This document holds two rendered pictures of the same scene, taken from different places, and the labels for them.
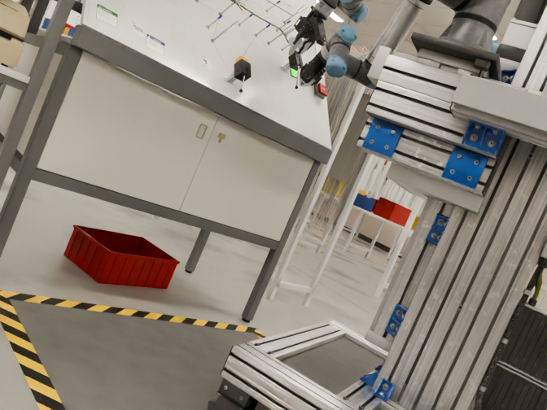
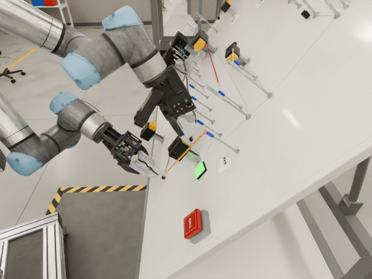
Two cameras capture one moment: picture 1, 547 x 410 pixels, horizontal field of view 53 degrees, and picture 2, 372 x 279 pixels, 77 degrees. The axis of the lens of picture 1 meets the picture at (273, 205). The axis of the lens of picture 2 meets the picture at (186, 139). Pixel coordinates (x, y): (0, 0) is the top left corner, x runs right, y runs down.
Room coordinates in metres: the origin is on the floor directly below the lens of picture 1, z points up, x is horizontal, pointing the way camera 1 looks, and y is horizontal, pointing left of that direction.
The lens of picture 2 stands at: (2.68, -0.24, 1.58)
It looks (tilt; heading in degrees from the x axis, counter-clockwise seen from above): 38 degrees down; 129
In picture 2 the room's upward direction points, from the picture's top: straight up
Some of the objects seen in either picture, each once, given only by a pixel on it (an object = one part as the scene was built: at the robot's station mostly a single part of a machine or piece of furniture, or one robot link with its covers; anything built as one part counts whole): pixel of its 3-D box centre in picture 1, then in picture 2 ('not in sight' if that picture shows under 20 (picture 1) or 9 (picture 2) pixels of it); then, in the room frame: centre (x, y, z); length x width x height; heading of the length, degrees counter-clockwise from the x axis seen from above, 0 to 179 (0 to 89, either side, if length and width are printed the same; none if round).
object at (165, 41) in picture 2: not in sight; (182, 47); (1.59, 1.06, 1.09); 0.35 x 0.33 x 0.07; 131
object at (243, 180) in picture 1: (251, 183); not in sight; (2.25, 0.12, 0.60); 0.55 x 0.03 x 0.39; 131
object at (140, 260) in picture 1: (122, 258); not in sight; (2.35, 0.52, 0.07); 0.39 x 0.29 x 0.14; 144
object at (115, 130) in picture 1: (134, 138); not in sight; (1.89, 0.53, 0.60); 0.55 x 0.02 x 0.39; 131
